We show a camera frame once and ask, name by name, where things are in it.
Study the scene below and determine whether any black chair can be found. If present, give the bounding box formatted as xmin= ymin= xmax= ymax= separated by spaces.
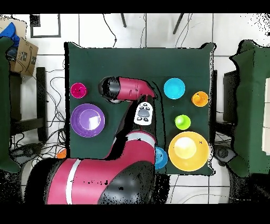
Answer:
xmin=223 ymin=70 xmax=240 ymax=123

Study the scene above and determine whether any dark green tablecloth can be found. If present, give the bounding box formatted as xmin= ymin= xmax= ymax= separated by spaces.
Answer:
xmin=64 ymin=41 xmax=217 ymax=176

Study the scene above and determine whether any black floor frame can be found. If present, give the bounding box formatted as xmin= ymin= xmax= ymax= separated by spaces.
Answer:
xmin=30 ymin=13 xmax=62 ymax=39

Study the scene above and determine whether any green cup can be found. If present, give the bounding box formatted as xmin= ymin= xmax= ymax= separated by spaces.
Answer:
xmin=174 ymin=114 xmax=191 ymax=130

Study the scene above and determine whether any orange bowl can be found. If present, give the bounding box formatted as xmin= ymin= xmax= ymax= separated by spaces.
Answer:
xmin=56 ymin=147 xmax=68 ymax=159

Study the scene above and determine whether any thin black cable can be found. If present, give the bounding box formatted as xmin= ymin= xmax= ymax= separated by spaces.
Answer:
xmin=102 ymin=13 xmax=118 ymax=48

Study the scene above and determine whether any blue cloth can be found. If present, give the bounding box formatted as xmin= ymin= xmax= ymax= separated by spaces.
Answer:
xmin=0 ymin=22 xmax=21 ymax=48

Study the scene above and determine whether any purple bowl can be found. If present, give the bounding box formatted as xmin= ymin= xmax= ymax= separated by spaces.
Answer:
xmin=70 ymin=103 xmax=105 ymax=138

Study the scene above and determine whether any tangle of black cables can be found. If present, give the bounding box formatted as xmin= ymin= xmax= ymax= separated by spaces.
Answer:
xmin=31 ymin=69 xmax=68 ymax=160

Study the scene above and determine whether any orange cup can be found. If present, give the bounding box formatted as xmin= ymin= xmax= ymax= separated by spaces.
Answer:
xmin=191 ymin=91 xmax=209 ymax=108

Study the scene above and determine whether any white box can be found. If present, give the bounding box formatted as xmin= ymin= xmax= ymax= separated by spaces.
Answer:
xmin=261 ymin=77 xmax=270 ymax=156

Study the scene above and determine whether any pink cup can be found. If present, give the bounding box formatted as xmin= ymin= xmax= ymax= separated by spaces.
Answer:
xmin=70 ymin=82 xmax=88 ymax=99

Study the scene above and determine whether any printed cardboard box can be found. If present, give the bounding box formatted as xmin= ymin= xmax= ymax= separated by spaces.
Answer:
xmin=9 ymin=38 xmax=39 ymax=77

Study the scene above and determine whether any cyan bowl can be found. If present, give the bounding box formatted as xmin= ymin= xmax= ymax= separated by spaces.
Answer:
xmin=163 ymin=78 xmax=186 ymax=100

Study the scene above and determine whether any grey floor device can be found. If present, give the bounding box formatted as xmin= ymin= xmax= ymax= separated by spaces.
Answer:
xmin=10 ymin=143 xmax=43 ymax=163
xmin=214 ymin=145 xmax=237 ymax=165

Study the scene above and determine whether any black stand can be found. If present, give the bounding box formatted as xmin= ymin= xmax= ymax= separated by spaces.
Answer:
xmin=9 ymin=67 xmax=48 ymax=142

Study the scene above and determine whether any green cloth covered table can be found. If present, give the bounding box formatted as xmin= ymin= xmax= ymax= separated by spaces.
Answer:
xmin=0 ymin=36 xmax=22 ymax=174
xmin=228 ymin=39 xmax=270 ymax=178

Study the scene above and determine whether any blue bowl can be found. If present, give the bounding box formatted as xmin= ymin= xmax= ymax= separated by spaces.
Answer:
xmin=155 ymin=146 xmax=168 ymax=170

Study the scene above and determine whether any large yellow bowl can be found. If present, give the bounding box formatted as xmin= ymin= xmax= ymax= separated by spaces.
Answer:
xmin=168 ymin=131 xmax=210 ymax=172

